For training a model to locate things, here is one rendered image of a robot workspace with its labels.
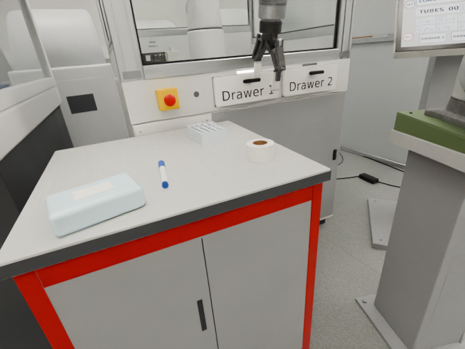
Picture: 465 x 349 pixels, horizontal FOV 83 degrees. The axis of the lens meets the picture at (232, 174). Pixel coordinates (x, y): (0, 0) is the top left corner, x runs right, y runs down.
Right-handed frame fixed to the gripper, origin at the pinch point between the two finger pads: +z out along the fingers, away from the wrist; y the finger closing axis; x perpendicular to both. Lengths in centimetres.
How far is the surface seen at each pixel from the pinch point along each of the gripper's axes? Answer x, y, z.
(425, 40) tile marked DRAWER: -72, -8, -12
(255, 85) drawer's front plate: 0.0, 7.6, 3.5
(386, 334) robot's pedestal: -19, -70, 76
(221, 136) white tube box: 26.0, -18.8, 8.5
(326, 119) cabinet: -40.5, 5.1, 24.2
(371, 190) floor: -106, 10, 94
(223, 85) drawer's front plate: 14.1, 7.9, 1.9
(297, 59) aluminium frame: -21.7, 10.8, -4.2
